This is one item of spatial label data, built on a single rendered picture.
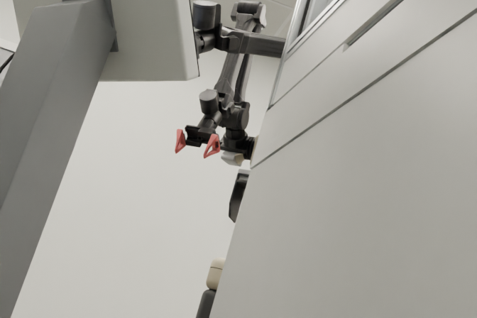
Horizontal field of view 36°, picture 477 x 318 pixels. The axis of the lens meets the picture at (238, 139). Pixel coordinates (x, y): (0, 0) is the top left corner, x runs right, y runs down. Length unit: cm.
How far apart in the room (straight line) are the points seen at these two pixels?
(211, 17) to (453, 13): 98
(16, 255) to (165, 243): 352
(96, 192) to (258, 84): 143
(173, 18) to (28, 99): 34
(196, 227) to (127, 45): 346
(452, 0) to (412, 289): 36
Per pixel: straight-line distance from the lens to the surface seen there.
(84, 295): 491
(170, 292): 497
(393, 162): 91
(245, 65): 258
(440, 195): 78
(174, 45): 158
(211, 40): 183
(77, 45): 160
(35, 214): 153
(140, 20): 163
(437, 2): 98
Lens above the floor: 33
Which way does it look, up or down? 19 degrees up
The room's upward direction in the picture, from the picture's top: 16 degrees clockwise
